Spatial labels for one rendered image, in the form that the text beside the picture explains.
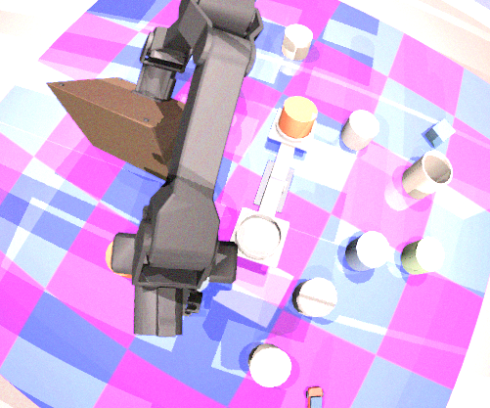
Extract dark grey cylinder with white top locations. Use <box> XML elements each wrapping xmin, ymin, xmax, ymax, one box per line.
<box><xmin>345</xmin><ymin>231</ymin><xmax>390</xmax><ymax>272</ymax></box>

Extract orange cylinder with cream top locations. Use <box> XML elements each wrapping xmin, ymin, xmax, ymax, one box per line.
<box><xmin>278</xmin><ymin>96</ymin><xmax>318</xmax><ymax>139</ymax></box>

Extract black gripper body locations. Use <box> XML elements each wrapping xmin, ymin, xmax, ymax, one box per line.
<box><xmin>111</xmin><ymin>232</ymin><xmax>238</xmax><ymax>284</ymax></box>

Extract white balance beam with round pans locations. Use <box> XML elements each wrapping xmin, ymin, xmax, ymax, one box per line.
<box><xmin>230</xmin><ymin>108</ymin><xmax>316</xmax><ymax>268</ymax></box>

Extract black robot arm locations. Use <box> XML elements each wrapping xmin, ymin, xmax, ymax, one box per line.
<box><xmin>131</xmin><ymin>0</ymin><xmax>264</xmax><ymax>338</ymax></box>

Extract small orange toy car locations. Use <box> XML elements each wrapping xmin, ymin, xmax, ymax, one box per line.
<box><xmin>305</xmin><ymin>386</ymin><xmax>324</xmax><ymax>408</ymax></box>

